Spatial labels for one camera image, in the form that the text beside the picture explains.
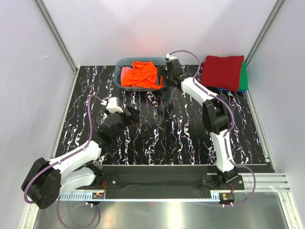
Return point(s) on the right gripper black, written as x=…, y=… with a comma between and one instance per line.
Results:
x=161, y=72

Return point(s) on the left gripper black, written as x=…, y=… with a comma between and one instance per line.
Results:
x=133, y=119

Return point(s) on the clear blue plastic bin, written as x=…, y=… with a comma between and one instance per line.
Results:
x=159, y=63

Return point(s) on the orange t shirt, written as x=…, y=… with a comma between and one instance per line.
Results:
x=143, y=74

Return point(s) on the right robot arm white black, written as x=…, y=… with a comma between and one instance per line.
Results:
x=217, y=119

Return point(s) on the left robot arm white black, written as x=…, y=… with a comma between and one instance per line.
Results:
x=48, y=179

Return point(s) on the pink t shirt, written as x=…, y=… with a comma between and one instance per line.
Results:
x=124, y=71

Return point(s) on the folded blue t shirt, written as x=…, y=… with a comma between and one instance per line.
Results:
x=240, y=90

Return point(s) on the folded red t shirt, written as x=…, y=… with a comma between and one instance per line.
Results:
x=222, y=72

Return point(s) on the folded green t shirt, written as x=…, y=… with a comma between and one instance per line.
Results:
x=243, y=84

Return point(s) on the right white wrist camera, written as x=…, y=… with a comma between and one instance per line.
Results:
x=170, y=56

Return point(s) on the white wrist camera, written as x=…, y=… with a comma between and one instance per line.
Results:
x=112, y=105
x=170, y=56

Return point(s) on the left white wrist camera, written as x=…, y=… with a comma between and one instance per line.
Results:
x=112, y=105

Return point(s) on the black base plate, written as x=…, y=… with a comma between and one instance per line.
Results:
x=164, y=182

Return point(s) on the white slotted cable duct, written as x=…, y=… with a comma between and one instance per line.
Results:
x=81, y=196

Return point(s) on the right aluminium frame post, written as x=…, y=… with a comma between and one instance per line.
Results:
x=265, y=29

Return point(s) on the aluminium frame post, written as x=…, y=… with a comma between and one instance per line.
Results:
x=53, y=29
x=265, y=29

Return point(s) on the left aluminium frame post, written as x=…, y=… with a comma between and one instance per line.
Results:
x=53, y=29

